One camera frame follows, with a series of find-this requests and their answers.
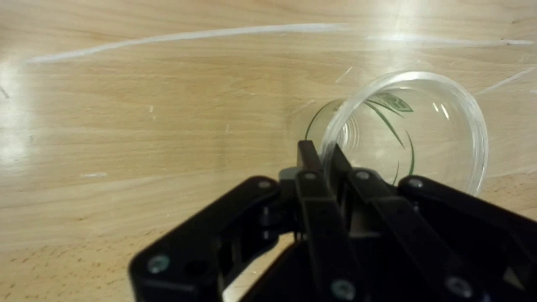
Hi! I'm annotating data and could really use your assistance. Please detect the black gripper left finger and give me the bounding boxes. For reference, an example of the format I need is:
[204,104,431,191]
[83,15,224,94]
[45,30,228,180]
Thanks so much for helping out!
[127,139,365,302]

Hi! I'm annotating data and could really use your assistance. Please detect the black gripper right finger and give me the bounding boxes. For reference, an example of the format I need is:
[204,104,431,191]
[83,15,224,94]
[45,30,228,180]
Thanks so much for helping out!
[327,144,537,302]

